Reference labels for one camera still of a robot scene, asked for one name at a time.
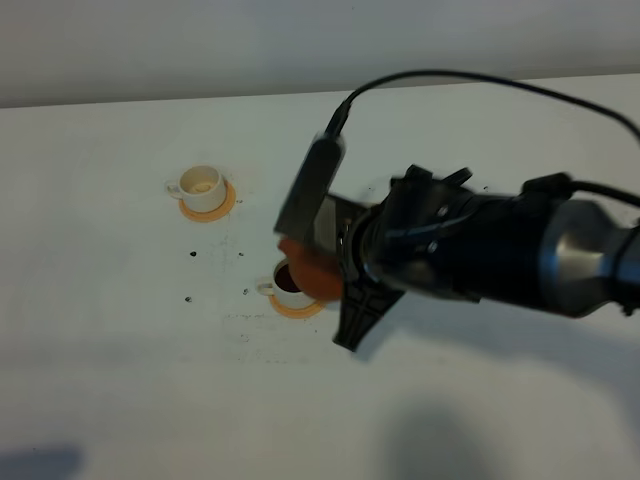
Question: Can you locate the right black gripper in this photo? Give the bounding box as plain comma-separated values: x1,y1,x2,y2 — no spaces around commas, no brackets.
314,166,515,352

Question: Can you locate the brown clay teapot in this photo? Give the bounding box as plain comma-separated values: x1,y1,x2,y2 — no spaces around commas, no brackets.
278,237,343,303

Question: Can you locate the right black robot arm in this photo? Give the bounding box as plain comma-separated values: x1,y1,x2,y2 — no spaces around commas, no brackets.
334,166,639,351

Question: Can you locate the near orange round coaster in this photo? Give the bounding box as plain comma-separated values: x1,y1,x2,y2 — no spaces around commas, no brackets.
269,296,325,319

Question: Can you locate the orange round coaster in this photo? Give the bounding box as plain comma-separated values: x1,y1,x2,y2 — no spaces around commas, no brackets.
178,180,236,223
269,296,325,319

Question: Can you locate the near white teacup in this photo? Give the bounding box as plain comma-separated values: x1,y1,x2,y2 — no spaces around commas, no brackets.
256,259,315,310

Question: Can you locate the white teacup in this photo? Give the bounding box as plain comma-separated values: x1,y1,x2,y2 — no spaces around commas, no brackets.
256,259,315,310
164,165,227,213

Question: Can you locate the far orange round coaster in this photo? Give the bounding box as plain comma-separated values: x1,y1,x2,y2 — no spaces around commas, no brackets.
178,180,236,223

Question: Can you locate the far white teacup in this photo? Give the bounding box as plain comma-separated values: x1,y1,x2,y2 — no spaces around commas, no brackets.
164,165,227,213

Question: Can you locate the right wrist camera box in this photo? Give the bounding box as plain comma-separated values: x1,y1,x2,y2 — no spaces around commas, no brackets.
274,133,344,243

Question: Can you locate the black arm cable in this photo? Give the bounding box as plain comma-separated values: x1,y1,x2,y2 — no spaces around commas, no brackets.
324,68,640,146

